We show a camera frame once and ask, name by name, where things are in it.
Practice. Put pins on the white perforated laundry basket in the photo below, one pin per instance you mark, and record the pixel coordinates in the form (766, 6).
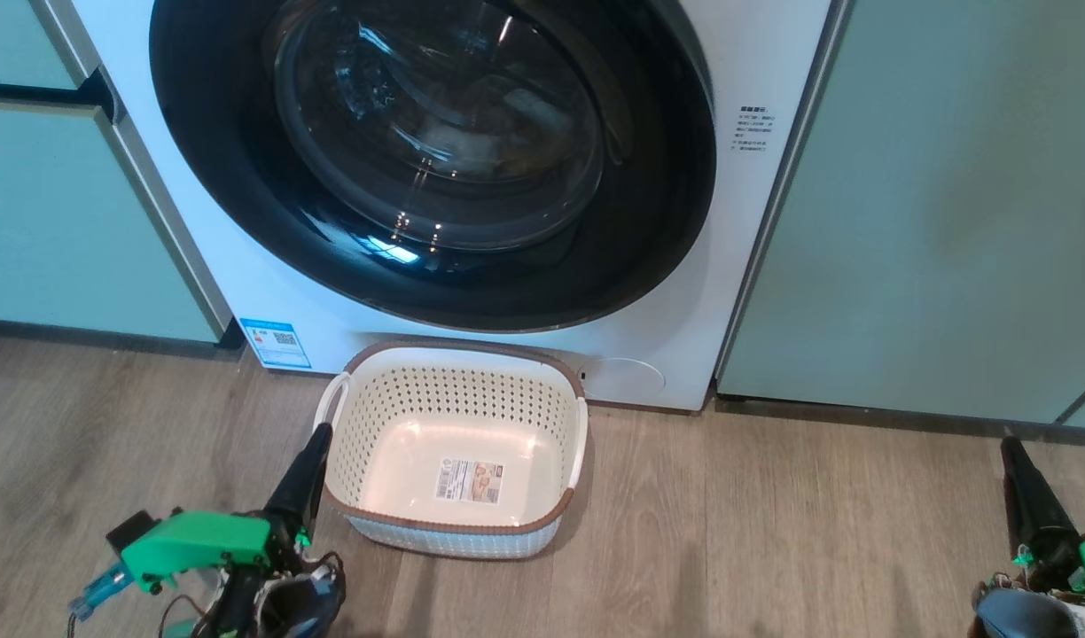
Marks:
(454, 536)

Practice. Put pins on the round white filter cover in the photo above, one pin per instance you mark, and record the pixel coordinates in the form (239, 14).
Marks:
(627, 381)

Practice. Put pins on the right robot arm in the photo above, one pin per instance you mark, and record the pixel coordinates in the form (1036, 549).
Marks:
(1026, 616)

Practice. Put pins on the basket product label sticker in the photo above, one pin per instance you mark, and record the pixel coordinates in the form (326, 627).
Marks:
(467, 481)

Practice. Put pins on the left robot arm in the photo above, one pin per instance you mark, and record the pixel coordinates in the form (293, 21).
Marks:
(277, 607)

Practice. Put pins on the printed instruction text label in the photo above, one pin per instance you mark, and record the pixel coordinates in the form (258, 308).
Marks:
(754, 129)

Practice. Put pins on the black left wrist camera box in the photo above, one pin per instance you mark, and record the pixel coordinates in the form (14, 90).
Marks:
(130, 530)

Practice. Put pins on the dark round washer door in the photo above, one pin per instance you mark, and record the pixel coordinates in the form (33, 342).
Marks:
(206, 133)

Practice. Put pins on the white front-load washing machine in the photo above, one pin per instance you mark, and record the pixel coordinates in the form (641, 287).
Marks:
(241, 283)

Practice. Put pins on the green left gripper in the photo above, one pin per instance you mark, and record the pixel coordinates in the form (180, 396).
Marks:
(197, 540)

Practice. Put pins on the blue energy label sticker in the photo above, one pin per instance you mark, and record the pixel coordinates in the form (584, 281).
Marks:
(276, 344)

